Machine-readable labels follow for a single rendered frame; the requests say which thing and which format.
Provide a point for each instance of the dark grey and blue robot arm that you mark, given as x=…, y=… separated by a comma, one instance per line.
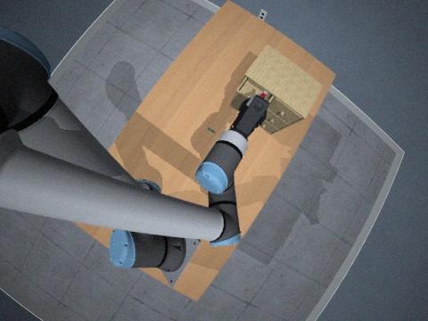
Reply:
x=102, y=193

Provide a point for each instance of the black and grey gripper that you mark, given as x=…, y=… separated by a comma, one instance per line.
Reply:
x=242, y=109

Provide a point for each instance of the tan wooden chest of drawers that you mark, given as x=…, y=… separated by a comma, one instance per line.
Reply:
x=285, y=81

